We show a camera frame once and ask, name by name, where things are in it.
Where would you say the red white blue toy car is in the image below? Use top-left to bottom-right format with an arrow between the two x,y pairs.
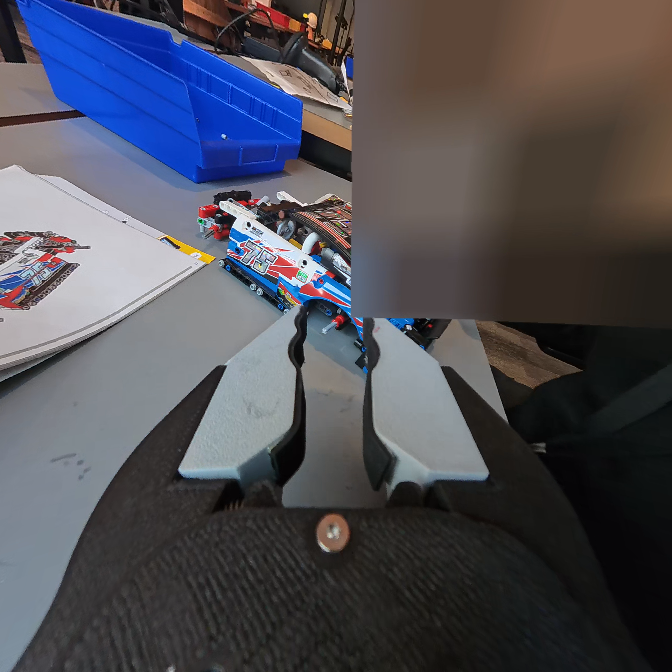
197,189 -> 453,375

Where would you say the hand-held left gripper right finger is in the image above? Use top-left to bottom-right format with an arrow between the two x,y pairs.
362,317 -> 491,492

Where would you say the instruction booklet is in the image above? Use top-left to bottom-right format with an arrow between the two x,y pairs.
0,165 -> 217,380

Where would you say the printed paper sheet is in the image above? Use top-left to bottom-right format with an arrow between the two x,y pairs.
239,55 -> 354,113

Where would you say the blue plastic bin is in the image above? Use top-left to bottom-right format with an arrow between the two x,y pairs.
16,0 -> 304,184

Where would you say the black barcode scanner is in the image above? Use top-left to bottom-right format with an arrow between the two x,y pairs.
283,30 -> 351,96

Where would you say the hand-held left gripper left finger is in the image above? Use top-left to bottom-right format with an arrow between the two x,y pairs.
177,304 -> 310,488

